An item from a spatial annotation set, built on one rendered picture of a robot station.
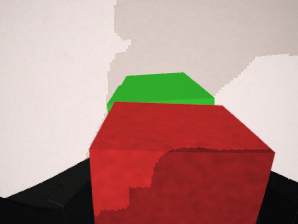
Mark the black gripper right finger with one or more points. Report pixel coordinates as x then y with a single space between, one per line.
280 204

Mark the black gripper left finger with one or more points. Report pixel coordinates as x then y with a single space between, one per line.
63 199

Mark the green block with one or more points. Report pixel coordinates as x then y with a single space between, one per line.
178 92
160 78

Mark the red block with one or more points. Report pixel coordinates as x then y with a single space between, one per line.
161 163

